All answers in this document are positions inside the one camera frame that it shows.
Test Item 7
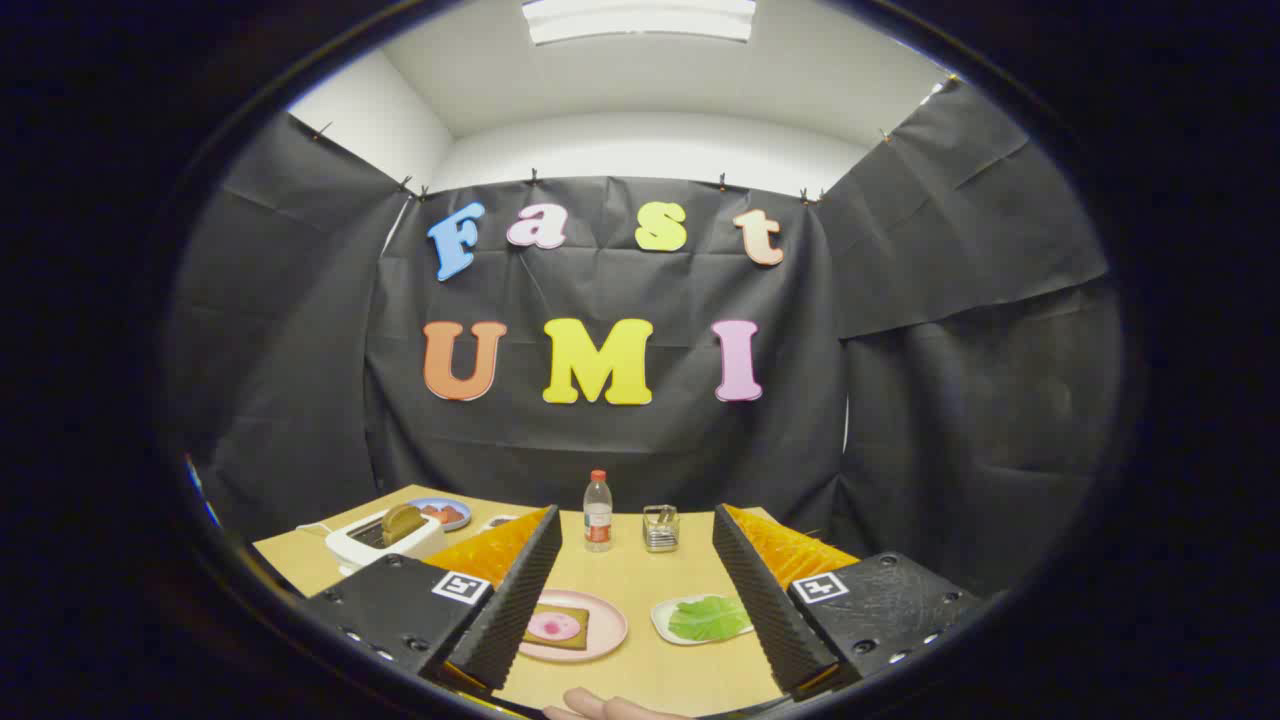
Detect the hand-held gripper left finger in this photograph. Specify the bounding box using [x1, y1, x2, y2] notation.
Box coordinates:
[300, 505, 564, 693]

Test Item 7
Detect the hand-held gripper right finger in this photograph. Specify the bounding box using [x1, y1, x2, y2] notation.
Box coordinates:
[712, 503, 986, 701]

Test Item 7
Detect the green lettuce leaf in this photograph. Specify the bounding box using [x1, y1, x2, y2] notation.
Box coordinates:
[667, 596, 753, 642]

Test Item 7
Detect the brown toast slice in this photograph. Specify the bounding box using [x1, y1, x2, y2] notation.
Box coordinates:
[381, 503, 425, 547]

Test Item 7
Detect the bread slice under ham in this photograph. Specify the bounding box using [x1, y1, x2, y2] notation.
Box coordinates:
[522, 603, 591, 652]

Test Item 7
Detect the pink plate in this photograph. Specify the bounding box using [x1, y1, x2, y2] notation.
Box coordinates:
[518, 589, 629, 663]

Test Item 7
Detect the white square plate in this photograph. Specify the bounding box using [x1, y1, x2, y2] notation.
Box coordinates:
[651, 594, 756, 646]

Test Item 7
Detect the clear bottle with red cap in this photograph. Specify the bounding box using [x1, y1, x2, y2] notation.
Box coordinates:
[583, 469, 614, 554]

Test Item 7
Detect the blue plate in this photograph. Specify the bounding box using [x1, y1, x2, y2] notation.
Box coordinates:
[408, 497, 472, 533]

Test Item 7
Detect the white toaster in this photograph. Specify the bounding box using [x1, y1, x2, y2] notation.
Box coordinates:
[325, 505, 448, 576]

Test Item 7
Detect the ceiling light panel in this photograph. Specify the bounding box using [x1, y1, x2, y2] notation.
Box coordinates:
[520, 0, 758, 46]

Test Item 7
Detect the metal wire utensil holder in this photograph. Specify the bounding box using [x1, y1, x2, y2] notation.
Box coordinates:
[642, 504, 681, 553]

